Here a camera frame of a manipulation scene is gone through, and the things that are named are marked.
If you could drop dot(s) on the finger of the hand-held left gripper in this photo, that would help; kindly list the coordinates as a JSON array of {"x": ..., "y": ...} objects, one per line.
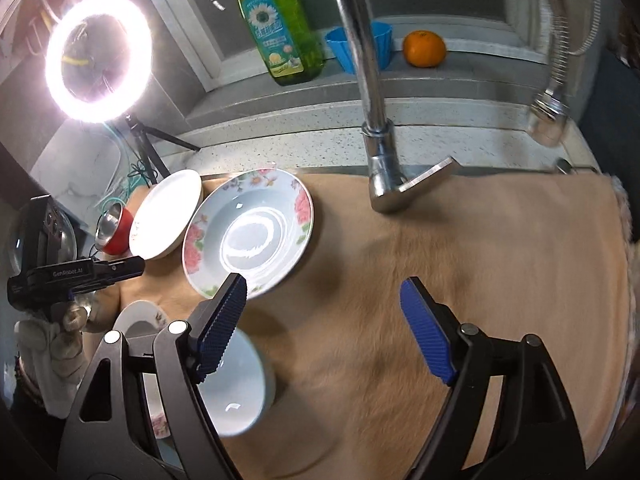
[{"x": 120, "y": 269}]

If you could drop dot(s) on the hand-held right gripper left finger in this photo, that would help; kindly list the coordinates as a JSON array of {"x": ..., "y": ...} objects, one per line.
[{"x": 222, "y": 325}]

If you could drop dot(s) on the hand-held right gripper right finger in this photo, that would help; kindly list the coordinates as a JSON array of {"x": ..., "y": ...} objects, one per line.
[{"x": 425, "y": 330}]

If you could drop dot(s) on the red steel bowl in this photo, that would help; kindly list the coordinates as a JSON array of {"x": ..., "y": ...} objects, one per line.
[{"x": 120, "y": 235}]

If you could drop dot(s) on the small floral bowl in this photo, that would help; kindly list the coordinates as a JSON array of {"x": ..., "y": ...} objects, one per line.
[{"x": 140, "y": 320}]

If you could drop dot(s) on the white plate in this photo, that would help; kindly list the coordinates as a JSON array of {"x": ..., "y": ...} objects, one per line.
[{"x": 160, "y": 215}]

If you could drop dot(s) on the white bowl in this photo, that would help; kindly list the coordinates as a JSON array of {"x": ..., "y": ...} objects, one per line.
[{"x": 240, "y": 390}]

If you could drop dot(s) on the large floral plate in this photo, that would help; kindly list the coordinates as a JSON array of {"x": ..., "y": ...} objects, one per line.
[{"x": 250, "y": 235}]

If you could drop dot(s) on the person's left hand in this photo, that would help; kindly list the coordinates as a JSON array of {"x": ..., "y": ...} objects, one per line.
[{"x": 50, "y": 347}]

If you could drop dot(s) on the beige towel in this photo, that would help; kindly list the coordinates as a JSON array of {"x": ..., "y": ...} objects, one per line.
[{"x": 375, "y": 285}]

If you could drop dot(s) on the black tripod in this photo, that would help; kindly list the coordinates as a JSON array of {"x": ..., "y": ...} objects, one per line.
[{"x": 145, "y": 152}]

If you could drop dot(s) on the chrome faucet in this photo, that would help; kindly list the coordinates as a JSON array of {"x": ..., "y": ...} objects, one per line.
[{"x": 372, "y": 90}]

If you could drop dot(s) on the orange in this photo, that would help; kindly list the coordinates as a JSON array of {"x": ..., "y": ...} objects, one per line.
[{"x": 425, "y": 49}]

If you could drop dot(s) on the green dish soap bottle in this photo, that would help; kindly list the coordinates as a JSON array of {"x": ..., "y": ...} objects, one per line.
[{"x": 280, "y": 25}]

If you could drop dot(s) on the blue cup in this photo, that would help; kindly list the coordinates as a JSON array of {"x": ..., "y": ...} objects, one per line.
[{"x": 340, "y": 47}]

